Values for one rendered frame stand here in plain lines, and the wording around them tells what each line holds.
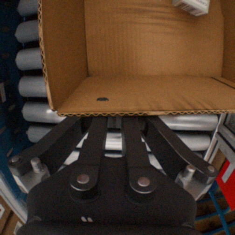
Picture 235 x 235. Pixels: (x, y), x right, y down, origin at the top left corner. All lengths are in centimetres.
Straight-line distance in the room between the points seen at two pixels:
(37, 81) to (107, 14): 20
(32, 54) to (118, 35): 18
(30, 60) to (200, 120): 40
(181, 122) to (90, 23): 28
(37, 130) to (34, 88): 11
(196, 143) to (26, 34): 48
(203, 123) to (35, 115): 40
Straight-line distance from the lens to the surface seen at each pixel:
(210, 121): 40
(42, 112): 36
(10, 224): 52
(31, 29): 34
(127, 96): 16
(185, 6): 29
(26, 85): 35
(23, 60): 35
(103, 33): 28
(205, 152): 47
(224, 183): 48
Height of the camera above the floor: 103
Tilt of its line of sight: 64 degrees down
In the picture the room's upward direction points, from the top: 179 degrees counter-clockwise
